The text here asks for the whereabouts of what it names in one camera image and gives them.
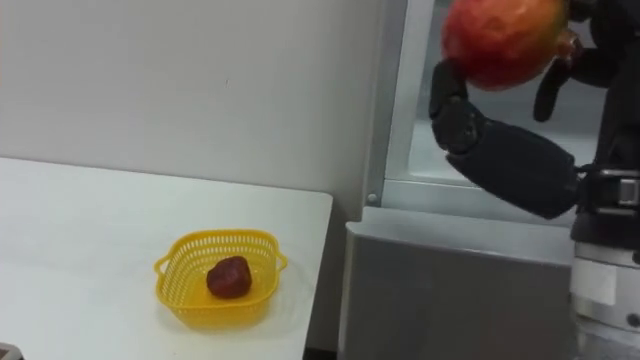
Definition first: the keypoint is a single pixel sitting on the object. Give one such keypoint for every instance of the red yellow apple soft toy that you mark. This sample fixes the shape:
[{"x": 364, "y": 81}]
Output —
[{"x": 502, "y": 40}]

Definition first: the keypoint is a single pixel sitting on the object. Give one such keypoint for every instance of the grey fridge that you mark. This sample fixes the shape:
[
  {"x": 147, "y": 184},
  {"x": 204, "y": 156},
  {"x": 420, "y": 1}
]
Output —
[{"x": 450, "y": 280}]

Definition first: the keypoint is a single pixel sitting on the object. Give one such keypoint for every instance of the yellow plastic basket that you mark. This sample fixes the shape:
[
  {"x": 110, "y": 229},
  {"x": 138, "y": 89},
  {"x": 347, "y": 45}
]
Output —
[{"x": 215, "y": 300}]

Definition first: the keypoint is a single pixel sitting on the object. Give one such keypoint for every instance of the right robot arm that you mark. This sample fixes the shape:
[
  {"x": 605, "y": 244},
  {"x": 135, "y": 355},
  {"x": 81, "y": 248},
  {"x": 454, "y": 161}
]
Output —
[{"x": 606, "y": 300}]

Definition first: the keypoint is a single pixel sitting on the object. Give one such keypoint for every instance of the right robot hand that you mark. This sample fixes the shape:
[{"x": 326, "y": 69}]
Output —
[{"x": 520, "y": 160}]

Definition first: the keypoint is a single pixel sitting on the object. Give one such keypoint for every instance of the dark red fruit soft toy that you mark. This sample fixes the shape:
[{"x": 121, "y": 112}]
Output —
[{"x": 229, "y": 278}]

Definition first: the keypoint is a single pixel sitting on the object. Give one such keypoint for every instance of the white desk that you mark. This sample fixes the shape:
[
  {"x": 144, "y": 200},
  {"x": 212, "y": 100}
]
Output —
[{"x": 100, "y": 240}]

